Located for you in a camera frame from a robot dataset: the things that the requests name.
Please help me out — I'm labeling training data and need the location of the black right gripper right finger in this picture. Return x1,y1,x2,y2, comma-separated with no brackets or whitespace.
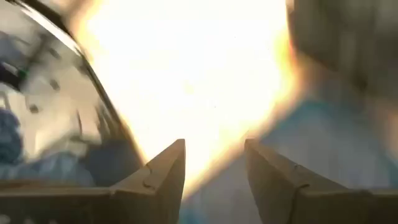
244,138,398,224

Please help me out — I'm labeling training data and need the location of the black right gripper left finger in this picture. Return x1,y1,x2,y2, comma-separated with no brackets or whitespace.
0,138,187,224

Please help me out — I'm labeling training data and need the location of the shiny metal pot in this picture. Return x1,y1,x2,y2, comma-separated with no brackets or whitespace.
6,0,146,170

